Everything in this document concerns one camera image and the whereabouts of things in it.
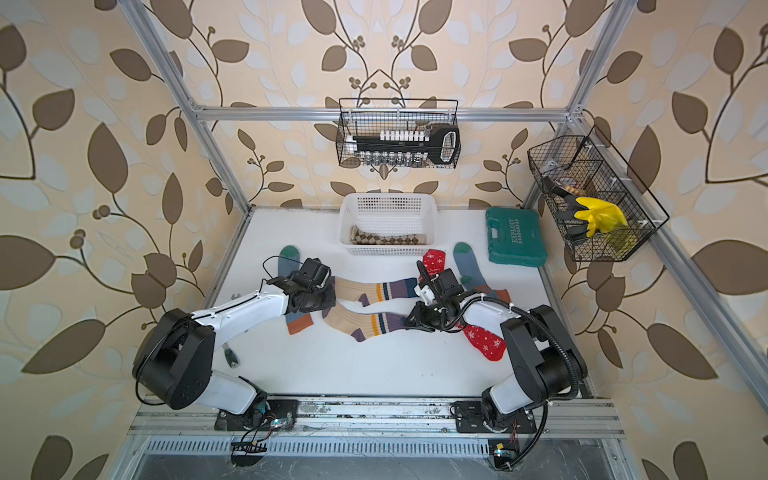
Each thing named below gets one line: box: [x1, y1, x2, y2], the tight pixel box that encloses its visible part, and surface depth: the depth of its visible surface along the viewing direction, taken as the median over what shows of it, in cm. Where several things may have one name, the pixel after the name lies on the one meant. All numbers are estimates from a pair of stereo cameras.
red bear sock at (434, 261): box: [419, 249, 446, 283], surface depth 107 cm
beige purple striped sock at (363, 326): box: [322, 304, 406, 342], surface depth 91 cm
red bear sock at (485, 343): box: [456, 323, 506, 361], surface depth 88 cm
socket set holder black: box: [352, 126, 461, 165], surface depth 86 cm
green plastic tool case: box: [485, 207, 548, 267], surface depth 107 cm
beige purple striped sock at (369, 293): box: [335, 276, 418, 307], surface depth 100 cm
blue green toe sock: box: [453, 242, 512, 304], surface depth 106 cm
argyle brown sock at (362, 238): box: [350, 229, 426, 245], surface depth 110 cm
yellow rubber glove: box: [574, 196, 628, 237], surface depth 68 cm
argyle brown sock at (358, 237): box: [350, 224, 385, 245], surface depth 110 cm
